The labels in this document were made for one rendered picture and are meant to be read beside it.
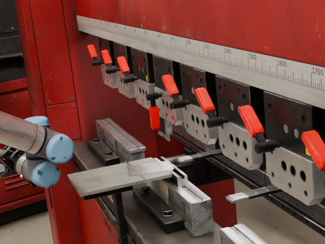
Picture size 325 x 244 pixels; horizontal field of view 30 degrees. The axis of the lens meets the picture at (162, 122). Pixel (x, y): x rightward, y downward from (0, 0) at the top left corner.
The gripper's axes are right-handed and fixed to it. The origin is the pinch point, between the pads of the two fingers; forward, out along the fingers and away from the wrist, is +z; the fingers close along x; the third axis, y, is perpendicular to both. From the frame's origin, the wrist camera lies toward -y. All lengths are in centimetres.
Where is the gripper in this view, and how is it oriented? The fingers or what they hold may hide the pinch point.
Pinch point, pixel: (6, 156)
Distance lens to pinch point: 202.9
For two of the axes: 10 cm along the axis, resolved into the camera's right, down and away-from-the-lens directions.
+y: -5.1, -7.0, -5.0
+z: -5.9, -1.5, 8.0
